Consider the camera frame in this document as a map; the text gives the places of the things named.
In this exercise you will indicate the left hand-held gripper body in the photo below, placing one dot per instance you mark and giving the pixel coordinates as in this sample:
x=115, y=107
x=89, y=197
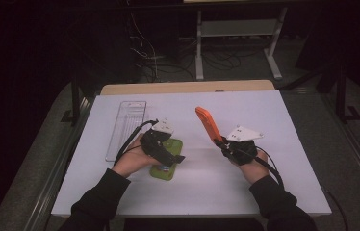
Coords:
x=152, y=144

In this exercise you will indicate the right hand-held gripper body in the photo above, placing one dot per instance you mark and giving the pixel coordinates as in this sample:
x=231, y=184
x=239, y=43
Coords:
x=244, y=152

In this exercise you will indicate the green cartoon phone case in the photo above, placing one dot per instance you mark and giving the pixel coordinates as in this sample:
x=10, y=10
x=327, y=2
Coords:
x=174, y=147

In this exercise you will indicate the orange phone case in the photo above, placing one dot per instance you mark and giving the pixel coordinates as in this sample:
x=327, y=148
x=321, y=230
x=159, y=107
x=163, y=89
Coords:
x=207, y=123

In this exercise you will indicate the clear plastic rack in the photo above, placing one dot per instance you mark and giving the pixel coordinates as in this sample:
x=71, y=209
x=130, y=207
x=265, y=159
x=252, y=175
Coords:
x=126, y=122

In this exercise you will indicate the person's right hand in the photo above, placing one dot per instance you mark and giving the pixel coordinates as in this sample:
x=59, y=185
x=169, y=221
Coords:
x=255, y=170

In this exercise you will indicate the person's left hand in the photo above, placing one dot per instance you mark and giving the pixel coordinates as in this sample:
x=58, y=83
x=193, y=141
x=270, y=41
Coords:
x=131, y=160

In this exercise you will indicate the black metal stand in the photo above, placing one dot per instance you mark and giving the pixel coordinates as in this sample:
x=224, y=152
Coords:
x=76, y=96
x=341, y=93

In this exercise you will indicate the white metal table frame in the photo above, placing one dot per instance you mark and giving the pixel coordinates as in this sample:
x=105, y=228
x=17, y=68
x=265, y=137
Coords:
x=239, y=28

